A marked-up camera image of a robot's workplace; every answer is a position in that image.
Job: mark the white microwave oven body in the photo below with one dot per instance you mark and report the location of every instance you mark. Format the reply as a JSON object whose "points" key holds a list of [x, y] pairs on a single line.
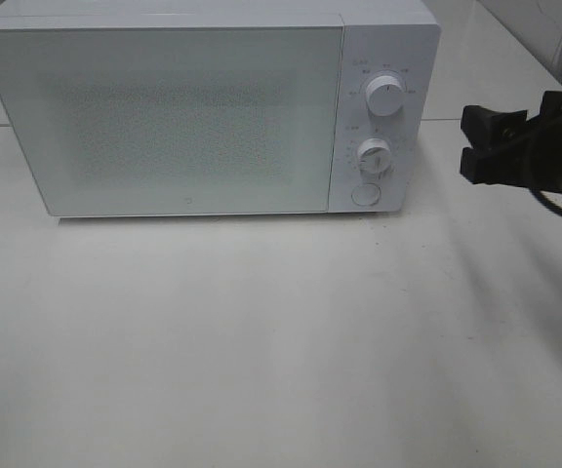
{"points": [[376, 37]]}

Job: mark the round white door button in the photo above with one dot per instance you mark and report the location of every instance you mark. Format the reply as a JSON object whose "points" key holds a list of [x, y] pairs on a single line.
{"points": [[365, 195]]}

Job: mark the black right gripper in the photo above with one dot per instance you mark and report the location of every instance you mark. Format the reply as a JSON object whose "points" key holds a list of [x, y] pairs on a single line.
{"points": [[541, 168]]}

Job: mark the lower white timer knob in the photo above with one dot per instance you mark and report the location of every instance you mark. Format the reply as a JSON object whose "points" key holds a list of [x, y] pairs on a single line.
{"points": [[374, 156]]}

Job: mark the upper white power knob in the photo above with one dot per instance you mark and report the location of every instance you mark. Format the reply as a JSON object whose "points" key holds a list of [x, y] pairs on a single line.
{"points": [[384, 94]]}

